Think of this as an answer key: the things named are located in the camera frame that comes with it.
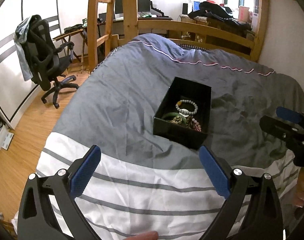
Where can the dark computer desk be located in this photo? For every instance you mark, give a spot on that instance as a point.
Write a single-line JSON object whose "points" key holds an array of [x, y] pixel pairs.
{"points": [[118, 27]]}

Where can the light blue shirt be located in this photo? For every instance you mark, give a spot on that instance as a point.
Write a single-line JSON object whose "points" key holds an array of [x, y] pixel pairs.
{"points": [[20, 38]]}

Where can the black computer monitor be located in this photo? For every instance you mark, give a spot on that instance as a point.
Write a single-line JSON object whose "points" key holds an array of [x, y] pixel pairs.
{"points": [[143, 7]]}

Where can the person's right hand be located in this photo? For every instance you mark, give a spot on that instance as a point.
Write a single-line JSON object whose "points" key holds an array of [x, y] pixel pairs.
{"points": [[298, 199]]}

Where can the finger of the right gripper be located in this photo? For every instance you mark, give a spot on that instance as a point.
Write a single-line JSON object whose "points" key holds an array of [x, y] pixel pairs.
{"points": [[291, 116], [292, 136]]}

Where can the wooden folding side table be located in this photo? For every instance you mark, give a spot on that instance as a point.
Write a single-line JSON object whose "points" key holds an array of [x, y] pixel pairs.
{"points": [[66, 37]]}

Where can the white shelf unit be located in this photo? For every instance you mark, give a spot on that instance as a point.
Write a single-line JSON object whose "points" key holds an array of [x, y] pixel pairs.
{"points": [[6, 132]]}

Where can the person's left hand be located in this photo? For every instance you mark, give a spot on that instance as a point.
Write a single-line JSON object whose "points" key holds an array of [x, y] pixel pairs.
{"points": [[151, 235]]}

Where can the pile of dark clothes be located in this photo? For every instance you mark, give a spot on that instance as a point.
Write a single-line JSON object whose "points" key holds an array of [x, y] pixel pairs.
{"points": [[215, 11]]}

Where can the black office chair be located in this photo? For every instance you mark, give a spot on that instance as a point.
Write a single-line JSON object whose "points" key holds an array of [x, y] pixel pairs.
{"points": [[47, 62]]}

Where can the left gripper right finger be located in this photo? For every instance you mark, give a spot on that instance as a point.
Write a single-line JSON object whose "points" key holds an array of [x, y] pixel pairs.
{"points": [[263, 219]]}

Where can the green jade bangle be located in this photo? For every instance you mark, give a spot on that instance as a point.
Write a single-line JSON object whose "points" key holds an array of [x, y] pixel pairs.
{"points": [[175, 118]]}

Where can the wooden bunk bed frame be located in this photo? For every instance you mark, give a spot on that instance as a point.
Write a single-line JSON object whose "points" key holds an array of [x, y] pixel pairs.
{"points": [[132, 25]]}

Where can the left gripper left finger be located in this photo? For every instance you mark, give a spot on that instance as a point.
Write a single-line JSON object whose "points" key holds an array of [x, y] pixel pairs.
{"points": [[36, 219]]}

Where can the white wardrobe sliding door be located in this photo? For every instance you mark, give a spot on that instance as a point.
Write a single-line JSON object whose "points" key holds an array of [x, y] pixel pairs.
{"points": [[16, 94]]}

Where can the black jewelry box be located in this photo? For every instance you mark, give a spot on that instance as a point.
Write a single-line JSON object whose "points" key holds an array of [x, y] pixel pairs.
{"points": [[184, 112]]}

